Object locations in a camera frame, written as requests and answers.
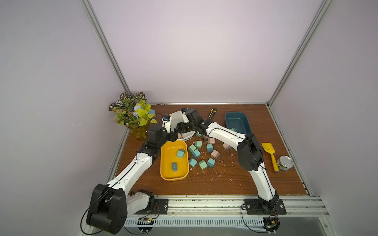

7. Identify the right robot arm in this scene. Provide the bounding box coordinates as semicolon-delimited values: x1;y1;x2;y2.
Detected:
170;109;280;212

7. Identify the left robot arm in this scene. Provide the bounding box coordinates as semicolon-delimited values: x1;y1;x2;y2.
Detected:
82;124;182;235

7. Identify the pink plug middle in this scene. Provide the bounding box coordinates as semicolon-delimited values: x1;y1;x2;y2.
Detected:
211;150;220;159

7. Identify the yellow storage box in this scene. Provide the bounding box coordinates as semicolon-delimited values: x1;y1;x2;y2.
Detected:
160;140;189;182

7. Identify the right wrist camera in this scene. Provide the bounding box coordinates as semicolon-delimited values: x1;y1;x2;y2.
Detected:
181;108;190;123

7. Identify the yellow toy shovel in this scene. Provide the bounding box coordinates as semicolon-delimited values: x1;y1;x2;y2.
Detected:
262;143;280;173

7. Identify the pink plug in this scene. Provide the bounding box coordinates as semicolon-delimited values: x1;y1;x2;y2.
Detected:
222;143;232;150
211;150;220;159

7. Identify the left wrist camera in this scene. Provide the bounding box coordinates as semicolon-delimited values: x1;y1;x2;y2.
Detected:
162;115;171;133

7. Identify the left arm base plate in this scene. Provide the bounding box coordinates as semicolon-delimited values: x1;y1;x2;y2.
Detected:
135;198;169;215

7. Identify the teal plug bottom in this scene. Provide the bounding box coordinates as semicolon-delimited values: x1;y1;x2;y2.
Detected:
207;158;216;168

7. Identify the metal tin can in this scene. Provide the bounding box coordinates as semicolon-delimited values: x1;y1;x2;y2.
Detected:
277;155;294;172

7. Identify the white storage box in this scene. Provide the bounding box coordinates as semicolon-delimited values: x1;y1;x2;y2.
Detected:
169;111;195;141

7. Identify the potted green plant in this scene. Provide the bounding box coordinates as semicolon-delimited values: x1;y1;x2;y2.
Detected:
108;91;157;141

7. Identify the green plug bottom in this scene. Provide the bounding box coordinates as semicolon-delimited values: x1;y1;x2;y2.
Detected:
198;160;208;170

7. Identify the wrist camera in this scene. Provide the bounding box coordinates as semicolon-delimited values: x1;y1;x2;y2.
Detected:
162;115;171;133
181;108;190;123

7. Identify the teal storage box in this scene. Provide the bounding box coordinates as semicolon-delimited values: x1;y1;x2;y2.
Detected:
225;112;252;135

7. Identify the teal plug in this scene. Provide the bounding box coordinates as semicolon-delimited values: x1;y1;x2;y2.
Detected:
172;162;178;172
176;149;185;158
207;158;216;168

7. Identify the pink plug right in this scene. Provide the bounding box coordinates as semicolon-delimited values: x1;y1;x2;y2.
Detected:
222;143;232;150

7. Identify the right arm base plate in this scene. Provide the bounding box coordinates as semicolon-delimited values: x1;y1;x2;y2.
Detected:
242;199;287;215

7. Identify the yellow black utility knife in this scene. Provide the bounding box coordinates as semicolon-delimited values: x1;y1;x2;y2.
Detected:
208;108;217;120

